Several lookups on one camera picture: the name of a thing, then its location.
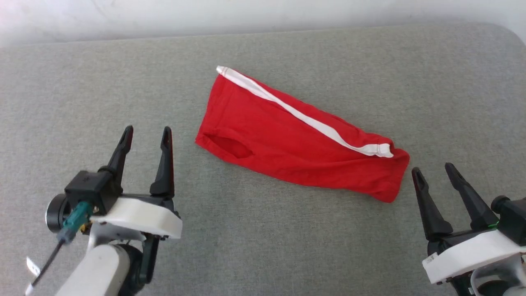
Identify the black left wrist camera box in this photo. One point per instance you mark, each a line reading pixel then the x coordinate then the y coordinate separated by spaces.
pixel 92 191

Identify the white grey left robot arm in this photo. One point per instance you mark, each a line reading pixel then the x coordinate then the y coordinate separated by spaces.
pixel 107 267

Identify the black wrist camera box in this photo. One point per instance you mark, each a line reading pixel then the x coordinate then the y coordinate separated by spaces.
pixel 92 191
pixel 511 218

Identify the red garment with white stripe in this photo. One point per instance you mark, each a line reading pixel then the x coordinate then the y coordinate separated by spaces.
pixel 287 139

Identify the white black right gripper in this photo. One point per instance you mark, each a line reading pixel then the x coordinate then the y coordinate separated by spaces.
pixel 472 253

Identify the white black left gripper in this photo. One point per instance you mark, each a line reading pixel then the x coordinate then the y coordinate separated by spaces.
pixel 139 213

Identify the grey fabric sofa cushion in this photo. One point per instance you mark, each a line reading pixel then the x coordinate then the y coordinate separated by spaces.
pixel 263 230

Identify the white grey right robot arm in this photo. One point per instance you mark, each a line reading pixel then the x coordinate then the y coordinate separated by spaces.
pixel 493 283

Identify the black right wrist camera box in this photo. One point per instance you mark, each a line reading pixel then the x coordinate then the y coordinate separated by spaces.
pixel 511 218

